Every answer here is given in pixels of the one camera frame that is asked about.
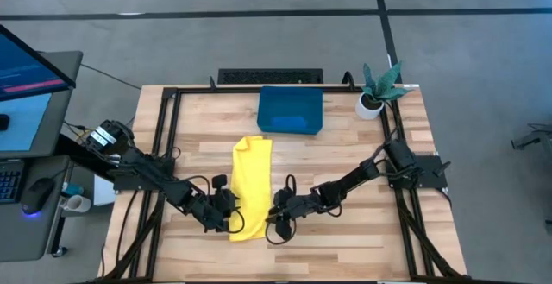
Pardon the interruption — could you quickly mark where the black office chair base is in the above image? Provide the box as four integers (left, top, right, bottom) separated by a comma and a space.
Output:
511, 122, 552, 152

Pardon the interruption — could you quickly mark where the yellow microfiber towel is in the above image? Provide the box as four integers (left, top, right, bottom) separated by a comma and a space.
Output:
229, 135, 274, 243

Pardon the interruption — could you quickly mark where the black and yellow cable bundle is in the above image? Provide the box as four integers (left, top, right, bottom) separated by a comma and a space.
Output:
63, 119, 103, 145

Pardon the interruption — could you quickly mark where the white box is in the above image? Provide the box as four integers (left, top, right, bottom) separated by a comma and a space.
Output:
93, 174, 116, 207

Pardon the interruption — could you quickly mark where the teal plastic basket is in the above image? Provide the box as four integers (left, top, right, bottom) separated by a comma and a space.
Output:
256, 85, 324, 136

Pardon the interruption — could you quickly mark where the snake plant in white pot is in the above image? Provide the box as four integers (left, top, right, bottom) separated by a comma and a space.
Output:
354, 60, 414, 121

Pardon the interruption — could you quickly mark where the white mug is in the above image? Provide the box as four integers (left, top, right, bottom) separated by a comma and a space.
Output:
63, 193, 93, 214

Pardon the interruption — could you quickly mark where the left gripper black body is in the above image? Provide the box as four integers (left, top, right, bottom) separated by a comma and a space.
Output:
188, 188, 226, 233

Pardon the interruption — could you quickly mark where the small teal container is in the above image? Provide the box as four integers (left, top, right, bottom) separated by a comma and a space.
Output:
62, 182, 85, 197

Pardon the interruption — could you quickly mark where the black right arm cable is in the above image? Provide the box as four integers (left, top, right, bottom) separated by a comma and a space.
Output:
264, 174, 299, 247

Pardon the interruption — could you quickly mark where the black mouse with blue light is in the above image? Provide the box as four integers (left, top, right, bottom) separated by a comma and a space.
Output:
20, 176, 56, 216

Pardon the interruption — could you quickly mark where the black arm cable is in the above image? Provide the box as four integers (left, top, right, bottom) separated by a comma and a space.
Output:
264, 174, 299, 247
172, 174, 247, 235

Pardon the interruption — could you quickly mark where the black floor vent grille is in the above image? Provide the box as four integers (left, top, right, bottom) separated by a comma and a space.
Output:
217, 67, 324, 85

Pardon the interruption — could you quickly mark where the black aluminium table frame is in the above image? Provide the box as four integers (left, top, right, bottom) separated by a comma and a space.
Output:
97, 71, 471, 284

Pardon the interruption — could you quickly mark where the grey workstation desk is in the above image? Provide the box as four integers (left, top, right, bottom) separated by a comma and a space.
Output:
0, 50, 85, 263

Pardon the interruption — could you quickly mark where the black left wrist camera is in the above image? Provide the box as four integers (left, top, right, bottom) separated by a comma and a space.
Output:
211, 174, 229, 192

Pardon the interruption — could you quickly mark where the black keyboard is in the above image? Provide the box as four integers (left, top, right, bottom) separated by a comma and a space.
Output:
0, 159, 26, 204

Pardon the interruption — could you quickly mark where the monitor with blue screen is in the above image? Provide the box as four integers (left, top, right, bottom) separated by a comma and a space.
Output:
0, 23, 78, 103

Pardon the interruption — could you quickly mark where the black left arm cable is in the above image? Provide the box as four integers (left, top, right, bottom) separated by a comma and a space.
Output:
172, 174, 247, 235

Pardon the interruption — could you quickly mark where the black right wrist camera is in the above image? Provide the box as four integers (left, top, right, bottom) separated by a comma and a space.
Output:
274, 219, 296, 242

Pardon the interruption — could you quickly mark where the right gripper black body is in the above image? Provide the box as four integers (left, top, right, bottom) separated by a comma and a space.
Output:
279, 191, 314, 224

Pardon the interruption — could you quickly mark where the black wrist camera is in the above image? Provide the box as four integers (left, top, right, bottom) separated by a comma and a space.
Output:
211, 174, 229, 192
274, 219, 296, 242

